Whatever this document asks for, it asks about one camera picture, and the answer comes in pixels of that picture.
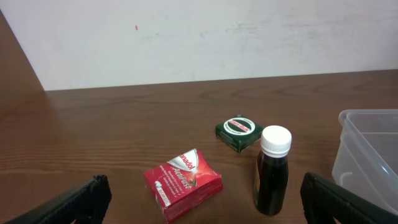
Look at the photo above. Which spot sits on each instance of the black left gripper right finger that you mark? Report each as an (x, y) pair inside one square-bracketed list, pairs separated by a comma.
[(326, 202)]

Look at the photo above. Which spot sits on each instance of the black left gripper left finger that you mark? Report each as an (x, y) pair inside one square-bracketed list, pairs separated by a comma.
[(87, 203)]

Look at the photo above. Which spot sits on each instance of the red Panadol ActiFast box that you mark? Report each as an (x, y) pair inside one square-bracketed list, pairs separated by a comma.
[(182, 183)]

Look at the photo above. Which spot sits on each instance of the clear plastic container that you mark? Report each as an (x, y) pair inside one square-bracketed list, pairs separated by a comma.
[(366, 161)]

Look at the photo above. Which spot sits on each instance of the dark syrup bottle white cap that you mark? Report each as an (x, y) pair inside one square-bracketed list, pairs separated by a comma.
[(271, 170)]

